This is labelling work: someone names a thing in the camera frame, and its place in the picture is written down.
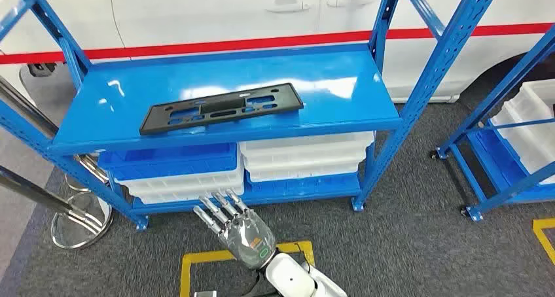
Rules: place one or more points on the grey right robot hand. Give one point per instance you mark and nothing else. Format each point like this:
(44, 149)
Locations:
(249, 243)

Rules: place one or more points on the black plastic plate bracket part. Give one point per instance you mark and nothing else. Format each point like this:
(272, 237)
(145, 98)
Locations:
(151, 124)

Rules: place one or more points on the large blue steel shelf rack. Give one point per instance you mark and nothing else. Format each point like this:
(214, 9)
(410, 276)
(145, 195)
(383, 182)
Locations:
(217, 74)

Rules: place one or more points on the blue shelf rack on casters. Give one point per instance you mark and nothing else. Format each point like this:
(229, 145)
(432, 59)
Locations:
(490, 104)

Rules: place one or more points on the yellow floor tape square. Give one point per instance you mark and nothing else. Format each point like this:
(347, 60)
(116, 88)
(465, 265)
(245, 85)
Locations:
(546, 223)
(208, 257)

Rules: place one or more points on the blue plastic tray bin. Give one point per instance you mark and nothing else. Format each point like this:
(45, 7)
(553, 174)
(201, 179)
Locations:
(173, 158)
(303, 186)

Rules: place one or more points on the white car with red stripe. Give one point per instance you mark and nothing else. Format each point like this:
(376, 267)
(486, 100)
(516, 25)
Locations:
(217, 9)

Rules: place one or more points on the deep blue plastic crate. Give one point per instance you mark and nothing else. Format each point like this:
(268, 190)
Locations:
(494, 160)

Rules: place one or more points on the deep white plastic crate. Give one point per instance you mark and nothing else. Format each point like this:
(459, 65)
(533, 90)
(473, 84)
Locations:
(540, 100)
(529, 152)

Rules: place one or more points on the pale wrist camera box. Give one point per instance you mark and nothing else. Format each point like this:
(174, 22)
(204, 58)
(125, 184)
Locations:
(206, 294)

